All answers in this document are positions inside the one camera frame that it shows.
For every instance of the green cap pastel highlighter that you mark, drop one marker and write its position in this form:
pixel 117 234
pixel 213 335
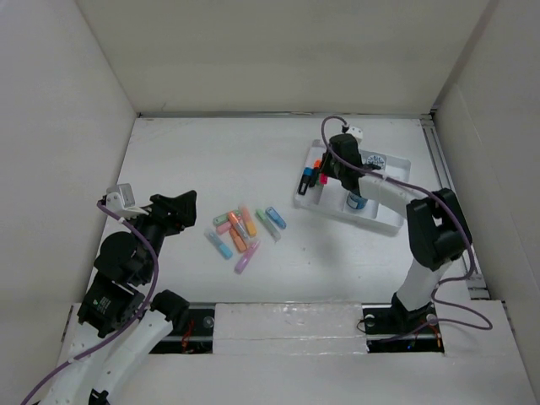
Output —
pixel 268 225

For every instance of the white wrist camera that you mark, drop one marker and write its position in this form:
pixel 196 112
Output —
pixel 353 131
pixel 119 199

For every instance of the pink correction tape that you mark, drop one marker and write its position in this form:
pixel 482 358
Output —
pixel 223 228

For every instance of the yellow pastel highlighter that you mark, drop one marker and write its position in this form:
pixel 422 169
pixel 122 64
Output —
pixel 248 221

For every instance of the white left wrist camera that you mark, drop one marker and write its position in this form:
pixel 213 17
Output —
pixel 119 199

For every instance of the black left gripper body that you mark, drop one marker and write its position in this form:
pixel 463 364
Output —
pixel 156 221

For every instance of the green correction tape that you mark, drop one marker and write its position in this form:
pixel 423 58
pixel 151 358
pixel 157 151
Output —
pixel 221 219

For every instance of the blue cap black highlighter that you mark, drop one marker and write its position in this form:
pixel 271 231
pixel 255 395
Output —
pixel 305 180

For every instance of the white compartment organizer tray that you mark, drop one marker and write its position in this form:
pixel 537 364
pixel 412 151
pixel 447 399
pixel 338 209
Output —
pixel 330 199

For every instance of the orange correction tape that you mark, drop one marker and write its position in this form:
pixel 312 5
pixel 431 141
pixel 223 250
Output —
pixel 239 243

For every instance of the peach cap pastel highlighter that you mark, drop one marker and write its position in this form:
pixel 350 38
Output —
pixel 237 225

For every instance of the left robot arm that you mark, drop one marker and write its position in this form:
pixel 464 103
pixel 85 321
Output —
pixel 122 317

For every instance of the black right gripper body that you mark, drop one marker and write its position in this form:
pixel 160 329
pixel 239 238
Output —
pixel 331 167

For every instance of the blue cap pastel highlighter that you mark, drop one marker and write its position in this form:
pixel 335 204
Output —
pixel 218 244

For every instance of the aluminium frame rail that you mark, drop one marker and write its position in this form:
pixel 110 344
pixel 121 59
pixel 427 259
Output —
pixel 476 285

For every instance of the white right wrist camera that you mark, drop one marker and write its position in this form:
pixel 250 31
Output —
pixel 353 131

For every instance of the purple cap pastel highlighter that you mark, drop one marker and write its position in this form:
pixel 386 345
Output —
pixel 246 257

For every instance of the blue correction tape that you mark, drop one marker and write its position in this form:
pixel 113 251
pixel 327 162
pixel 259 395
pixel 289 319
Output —
pixel 273 214

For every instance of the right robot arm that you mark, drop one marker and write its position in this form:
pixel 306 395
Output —
pixel 437 230

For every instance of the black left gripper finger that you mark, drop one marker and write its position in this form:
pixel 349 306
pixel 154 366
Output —
pixel 182 218
pixel 184 202

